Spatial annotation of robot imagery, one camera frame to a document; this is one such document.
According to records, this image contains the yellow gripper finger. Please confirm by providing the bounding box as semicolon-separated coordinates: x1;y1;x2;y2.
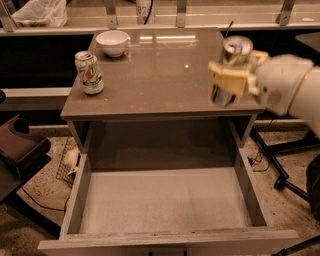
250;50;270;72
208;62;250;97

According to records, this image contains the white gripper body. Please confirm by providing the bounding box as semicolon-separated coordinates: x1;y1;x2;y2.
255;54;314;116

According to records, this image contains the silver redbull can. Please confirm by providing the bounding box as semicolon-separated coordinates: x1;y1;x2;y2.
211;36;253;106

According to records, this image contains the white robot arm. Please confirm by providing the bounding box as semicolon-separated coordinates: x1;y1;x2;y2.
208;51;320;137

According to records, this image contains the grey cabinet with glossy top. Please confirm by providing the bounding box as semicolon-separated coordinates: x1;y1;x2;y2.
62;28;262;172

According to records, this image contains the open grey top drawer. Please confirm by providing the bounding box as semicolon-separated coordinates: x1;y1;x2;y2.
38;150;297;256

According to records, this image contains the green 7up can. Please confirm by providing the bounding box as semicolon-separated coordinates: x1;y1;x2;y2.
74;51;104;95

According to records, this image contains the black tripod stand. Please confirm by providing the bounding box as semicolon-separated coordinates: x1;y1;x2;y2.
249;126;320;256

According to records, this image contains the white ceramic bowl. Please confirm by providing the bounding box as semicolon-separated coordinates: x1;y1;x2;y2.
96;30;129;57

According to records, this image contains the white plastic bag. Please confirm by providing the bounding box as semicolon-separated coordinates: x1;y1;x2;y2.
11;0;68;27

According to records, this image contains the dark chair left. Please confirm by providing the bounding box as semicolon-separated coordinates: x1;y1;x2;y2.
0;89;62;239

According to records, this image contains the wire mesh basket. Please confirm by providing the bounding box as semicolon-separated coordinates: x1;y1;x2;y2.
56;137;80;187

